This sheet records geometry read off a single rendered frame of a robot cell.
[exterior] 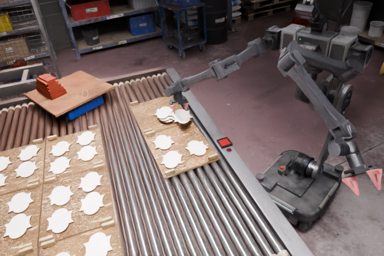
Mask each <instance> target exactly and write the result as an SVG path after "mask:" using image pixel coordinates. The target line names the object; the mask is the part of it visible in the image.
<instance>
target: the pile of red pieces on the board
mask: <svg viewBox="0 0 384 256"><path fill-rule="evenodd" d="M36 80H37V81H36V89H37V91H38V92H40V93H41V94H43V95H45V96H46V97H48V98H50V99H51V100H54V99H56V98H59V97H61V96H63V95H65V94H67V92H66V89H65V88H64V87H63V86H62V85H61V84H60V83H59V82H58V81H57V80H56V78H54V77H52V76H51V75H49V74H47V73H46V74H44V75H41V76H39V78H36Z"/></svg>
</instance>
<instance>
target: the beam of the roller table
mask: <svg viewBox="0 0 384 256"><path fill-rule="evenodd" d="M166 72H167V75H168V77H169V78H170V80H171V81H172V83H175V82H176V81H177V80H179V79H181V77H180V76H179V74H178V73H177V72H176V70H175V69H174V68H170V69H166ZM182 96H185V97H186V98H187V100H188V102H189V104H188V107H189V108H190V110H191V111H192V112H193V114H194V115H195V117H196V119H197V120H198V122H199V123H200V124H201V126H202V127H203V129H204V130H205V132H206V133H207V135H208V136H209V138H210V139H211V141H212V142H213V144H214V145H215V147H216V148H217V150H218V151H219V152H220V154H221V156H222V157H223V158H224V160H225V161H226V163H227V164H228V166H229V168H230V169H231V170H232V172H233V173H234V175H235V176H236V178H237V179H238V180H239V182H240V184H241V185H242V187H243V188H244V190H245V191H246V192H247V194H248V196H249V197H250V199H251V200H252V202H253V203H254V204H255V206H256V207H257V209H258V210H259V212H260V213H261V215H262V216H263V218H264V219H265V221H266V222H267V224H268V225H269V227H270V228H271V229H272V231H273V233H274V234H275V236H276V237H277V238H278V240H279V241H280V243H281V245H282V246H283V248H284V249H285V250H287V252H288V253H289V255H290V256H314V255H313V253H312V252H311V251H310V249H309V248H308V247H307V246H306V244H305V243H304V241H303V240H302V239H301V237H300V236H299V235H298V233H297V232H296V231H295V230H294V228H293V227H292V225H291V224H290V223H289V221H288V220H287V219H286V217H285V216H284V215H283V214H282V212H281V211H280V209H279V208H278V206H277V205H276V204H275V203H274V201H273V200H272V199H271V197H270V196H269V195H268V193H267V192H266V190H265V189H264V188H263V187H262V185H261V184H260V183H259V181H258V180H257V179H256V177H255V176H254V174H253V173H252V172H251V171H250V169H249V168H248V167H247V165H246V164H245V163H244V161H243V160H242V158H241V157H240V156H239V155H238V153H237V152H236V151H235V149H234V148H233V147H232V146H229V147H226V148H223V149H222V148H221V147H220V146H219V144H218V143H217V140H218V139H221V138H224V137H225V136H224V135H223V133H222V132H221V131H220V129H219V128H218V126H217V125H216V124H215V123H214V121H213V120H212V119H211V117H210V116H209V115H208V113H207V112H206V110H205V109H204V108H203V107H202V105H201V104H200V103H199V101H198V100H197V99H196V97H195V96H194V94H193V93H192V92H191V90H189V91H186V92H182ZM228 148H230V149H231V151H227V149H228Z"/></svg>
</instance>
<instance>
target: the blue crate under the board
mask: <svg viewBox="0 0 384 256"><path fill-rule="evenodd" d="M103 103H104V101H103V98H102V95H100V96H98V97H96V98H94V99H92V100H90V101H88V102H86V103H84V104H82V105H80V106H78V107H76V108H74V109H72V110H70V111H68V112H66V113H64V114H62V115H63V116H64V117H66V118H67V119H69V120H73V119H74V118H76V117H78V116H80V115H82V114H84V113H86V112H88V111H90V110H92V109H93V108H95V107H97V106H99V105H101V104H103Z"/></svg>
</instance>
